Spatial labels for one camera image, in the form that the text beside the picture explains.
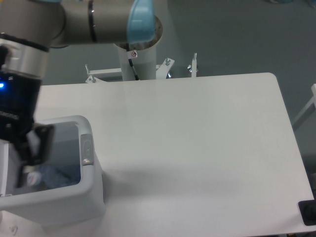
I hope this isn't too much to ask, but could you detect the black clamp at table edge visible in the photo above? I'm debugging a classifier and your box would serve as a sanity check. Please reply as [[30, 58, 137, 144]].
[[298, 200, 316, 226]]

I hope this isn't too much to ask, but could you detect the white frame at right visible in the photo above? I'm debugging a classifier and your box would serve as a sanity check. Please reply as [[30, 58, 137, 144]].
[[292, 84, 316, 131]]

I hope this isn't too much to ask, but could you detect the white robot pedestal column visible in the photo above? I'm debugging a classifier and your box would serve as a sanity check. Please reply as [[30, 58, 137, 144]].
[[113, 14, 164, 81]]

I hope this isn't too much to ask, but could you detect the clear plastic bottle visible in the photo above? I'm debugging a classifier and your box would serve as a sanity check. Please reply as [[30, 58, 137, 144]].
[[26, 165, 81, 190]]

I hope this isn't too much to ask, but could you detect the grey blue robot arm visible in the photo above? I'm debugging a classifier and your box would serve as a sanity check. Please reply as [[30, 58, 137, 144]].
[[0, 0, 156, 187]]

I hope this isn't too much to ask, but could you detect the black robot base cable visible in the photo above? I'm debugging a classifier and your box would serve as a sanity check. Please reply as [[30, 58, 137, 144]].
[[127, 58, 140, 81]]

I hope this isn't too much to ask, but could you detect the white plastic trash can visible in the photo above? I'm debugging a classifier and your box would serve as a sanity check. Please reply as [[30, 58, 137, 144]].
[[0, 115, 106, 226]]

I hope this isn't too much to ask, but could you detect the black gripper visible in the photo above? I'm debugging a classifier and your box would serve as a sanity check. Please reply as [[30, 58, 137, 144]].
[[0, 73, 55, 188]]

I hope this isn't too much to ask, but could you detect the white pedestal base frame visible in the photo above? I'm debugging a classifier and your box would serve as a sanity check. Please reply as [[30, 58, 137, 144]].
[[84, 52, 200, 83]]

